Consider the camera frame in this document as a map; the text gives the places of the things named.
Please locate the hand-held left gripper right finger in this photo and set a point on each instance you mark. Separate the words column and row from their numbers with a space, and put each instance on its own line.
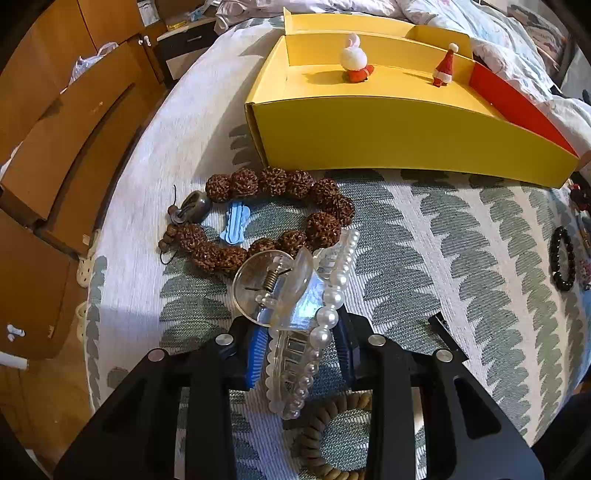
column 344, row 353

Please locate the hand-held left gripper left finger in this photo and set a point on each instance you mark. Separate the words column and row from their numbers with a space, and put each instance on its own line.
column 258, row 353

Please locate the clear pearl hair claw clip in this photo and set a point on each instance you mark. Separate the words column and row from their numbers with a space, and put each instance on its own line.
column 286, row 355

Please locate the yellow cardboard box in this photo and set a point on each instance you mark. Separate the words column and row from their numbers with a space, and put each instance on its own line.
column 392, row 138

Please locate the small blue hair clip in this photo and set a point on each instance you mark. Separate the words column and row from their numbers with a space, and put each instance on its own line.
column 234, row 221

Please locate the green leaf patterned tablecloth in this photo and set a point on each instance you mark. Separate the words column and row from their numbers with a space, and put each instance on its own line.
column 438, row 258

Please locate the white perforated slipper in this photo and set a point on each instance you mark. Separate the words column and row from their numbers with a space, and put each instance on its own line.
column 86, row 274

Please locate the wooden cabinet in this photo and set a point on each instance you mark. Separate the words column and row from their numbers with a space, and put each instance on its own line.
column 69, row 138

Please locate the white bunny plush ornament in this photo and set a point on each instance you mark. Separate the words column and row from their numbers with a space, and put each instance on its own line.
column 354, row 57

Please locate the red santa hat ornament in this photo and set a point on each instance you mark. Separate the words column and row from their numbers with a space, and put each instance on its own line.
column 445, row 69

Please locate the dark nightstand drawer unit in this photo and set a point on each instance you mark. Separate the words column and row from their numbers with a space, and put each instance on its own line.
column 189, row 46

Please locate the white plastic bag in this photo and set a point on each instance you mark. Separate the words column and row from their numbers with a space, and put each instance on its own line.
column 92, row 62

